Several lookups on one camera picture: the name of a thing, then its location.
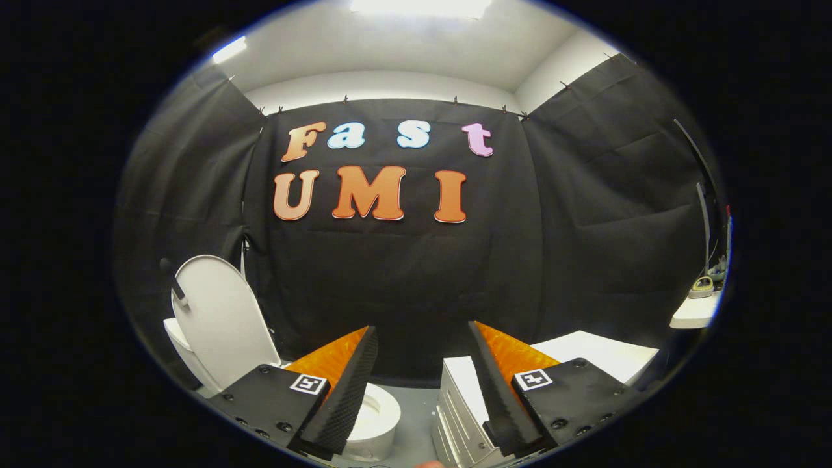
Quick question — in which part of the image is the large ceiling light panel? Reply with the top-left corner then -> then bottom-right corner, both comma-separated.
350,0 -> 493,20

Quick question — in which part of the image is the white toilet lid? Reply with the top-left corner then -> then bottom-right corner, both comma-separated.
159,255 -> 281,391

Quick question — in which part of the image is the white toilet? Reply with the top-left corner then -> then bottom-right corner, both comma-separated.
162,317 -> 402,463

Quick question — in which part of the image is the black backdrop cloth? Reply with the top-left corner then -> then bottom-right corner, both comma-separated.
114,55 -> 722,391

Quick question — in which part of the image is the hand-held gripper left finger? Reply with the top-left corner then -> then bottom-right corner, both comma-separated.
207,325 -> 379,461

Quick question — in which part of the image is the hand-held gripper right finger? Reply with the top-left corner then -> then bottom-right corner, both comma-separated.
468,320 -> 641,458

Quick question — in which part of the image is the white drawer cabinet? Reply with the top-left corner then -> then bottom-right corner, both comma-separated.
432,330 -> 660,467

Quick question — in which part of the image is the small ceiling light panel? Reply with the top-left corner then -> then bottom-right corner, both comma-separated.
211,36 -> 248,64

